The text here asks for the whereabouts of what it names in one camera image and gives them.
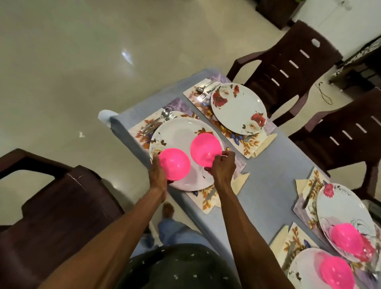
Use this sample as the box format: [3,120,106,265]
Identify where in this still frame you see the person's right forearm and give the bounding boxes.
[213,188,295,289]

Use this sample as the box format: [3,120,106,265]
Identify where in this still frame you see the person's blue jeans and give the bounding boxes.
[131,219,215,257]

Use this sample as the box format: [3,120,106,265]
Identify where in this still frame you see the dark brown plastic chair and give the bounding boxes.
[288,88,381,206]
[0,148,125,289]
[227,20,343,127]

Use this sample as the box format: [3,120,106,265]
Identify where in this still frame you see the floral placemat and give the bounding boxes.
[283,223,381,289]
[293,167,381,242]
[129,98,247,215]
[183,73,277,159]

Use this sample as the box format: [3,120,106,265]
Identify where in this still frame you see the person's left hand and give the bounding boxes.
[148,155,180,195]

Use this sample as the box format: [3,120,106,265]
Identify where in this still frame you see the blue tablecloth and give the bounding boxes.
[110,69,381,289]

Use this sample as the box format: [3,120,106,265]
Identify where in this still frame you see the white table leg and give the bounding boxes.
[98,110,119,128]

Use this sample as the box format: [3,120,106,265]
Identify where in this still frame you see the person's right hand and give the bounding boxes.
[204,150,237,193]

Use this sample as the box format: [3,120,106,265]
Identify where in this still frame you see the person's foot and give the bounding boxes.
[162,202,175,221]

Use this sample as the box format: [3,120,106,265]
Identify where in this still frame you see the white plate with brown flowers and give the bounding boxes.
[149,117,225,192]

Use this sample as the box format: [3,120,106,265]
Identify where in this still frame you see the white plate with red roses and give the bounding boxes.
[211,83,268,136]

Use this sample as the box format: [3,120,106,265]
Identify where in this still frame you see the person's dark dotted shirt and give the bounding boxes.
[114,244,241,289]

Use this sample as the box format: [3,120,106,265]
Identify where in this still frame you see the person's left forearm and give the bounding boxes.
[39,186,167,289]

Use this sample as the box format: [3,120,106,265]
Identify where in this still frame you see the pink plastic bowl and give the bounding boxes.
[319,253,356,289]
[159,148,191,181]
[330,223,366,258]
[190,133,224,168]

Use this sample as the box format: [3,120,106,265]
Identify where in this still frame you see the black cable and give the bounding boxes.
[316,82,333,105]

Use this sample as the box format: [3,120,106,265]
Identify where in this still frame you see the metal fork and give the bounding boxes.
[198,84,221,100]
[143,113,177,136]

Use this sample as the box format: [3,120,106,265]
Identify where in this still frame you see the white floral plate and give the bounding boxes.
[287,248,369,289]

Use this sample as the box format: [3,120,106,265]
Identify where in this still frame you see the dark wooden cabinet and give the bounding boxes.
[255,0,307,30]

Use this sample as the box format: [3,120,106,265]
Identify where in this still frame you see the beige folded napkin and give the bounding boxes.
[251,133,278,158]
[295,179,309,197]
[214,173,250,208]
[269,225,290,257]

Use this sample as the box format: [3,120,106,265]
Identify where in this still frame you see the white plate with pink flower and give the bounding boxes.
[316,183,378,264]

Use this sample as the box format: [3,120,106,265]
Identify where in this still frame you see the furniture with patterned cloth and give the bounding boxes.
[329,36,381,91]

